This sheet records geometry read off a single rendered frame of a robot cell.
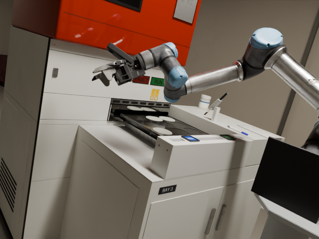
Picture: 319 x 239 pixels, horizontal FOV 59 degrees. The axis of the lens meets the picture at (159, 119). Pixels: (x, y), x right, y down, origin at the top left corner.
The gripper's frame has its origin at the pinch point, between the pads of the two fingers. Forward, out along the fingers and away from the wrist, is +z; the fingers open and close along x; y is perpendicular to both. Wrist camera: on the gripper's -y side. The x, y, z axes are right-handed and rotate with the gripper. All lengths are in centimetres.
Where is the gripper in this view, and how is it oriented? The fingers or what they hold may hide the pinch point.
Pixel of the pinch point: (90, 75)
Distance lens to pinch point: 111.7
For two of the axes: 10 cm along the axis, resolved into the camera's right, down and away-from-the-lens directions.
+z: -8.8, 3.9, -2.6
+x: -2.6, 0.5, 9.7
